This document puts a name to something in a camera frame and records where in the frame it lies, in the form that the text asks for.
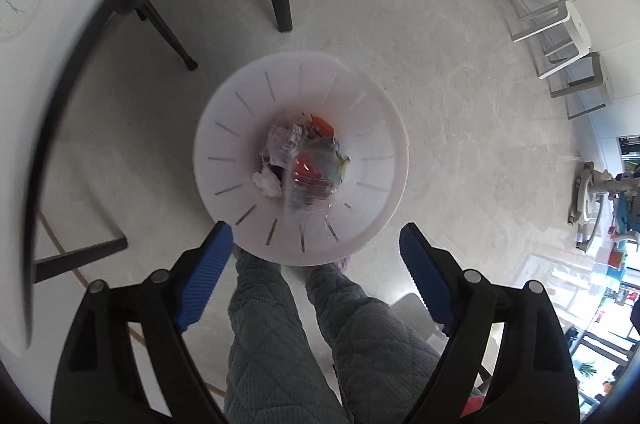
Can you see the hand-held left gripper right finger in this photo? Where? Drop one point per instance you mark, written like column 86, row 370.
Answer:
column 425, row 274

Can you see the person's leg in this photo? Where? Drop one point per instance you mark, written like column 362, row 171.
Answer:
column 370, row 344
column 270, row 344

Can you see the person's right leg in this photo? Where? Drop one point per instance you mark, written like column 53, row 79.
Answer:
column 370, row 344

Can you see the grey seat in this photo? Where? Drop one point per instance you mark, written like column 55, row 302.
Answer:
column 412, row 311

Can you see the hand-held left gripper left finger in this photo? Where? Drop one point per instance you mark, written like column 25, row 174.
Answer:
column 207, row 274

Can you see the grey and white stool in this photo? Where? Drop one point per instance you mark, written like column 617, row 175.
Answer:
column 600, row 77

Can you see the clear plastic packaging with red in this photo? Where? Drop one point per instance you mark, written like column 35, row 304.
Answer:
column 310, row 189

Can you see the crumpled white tissue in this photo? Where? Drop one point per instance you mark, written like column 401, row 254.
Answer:
column 267, row 181

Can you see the white plastic trash bin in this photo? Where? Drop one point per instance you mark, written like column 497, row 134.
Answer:
column 240, row 114

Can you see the person's left leg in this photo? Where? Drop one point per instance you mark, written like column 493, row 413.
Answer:
column 270, row 344

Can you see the white printed wrapper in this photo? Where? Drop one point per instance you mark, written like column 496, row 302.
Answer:
column 285, row 142

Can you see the red wrapper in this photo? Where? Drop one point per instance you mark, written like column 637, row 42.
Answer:
column 320, row 124

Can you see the white stand base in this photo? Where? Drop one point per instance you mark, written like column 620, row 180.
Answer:
column 585, row 199

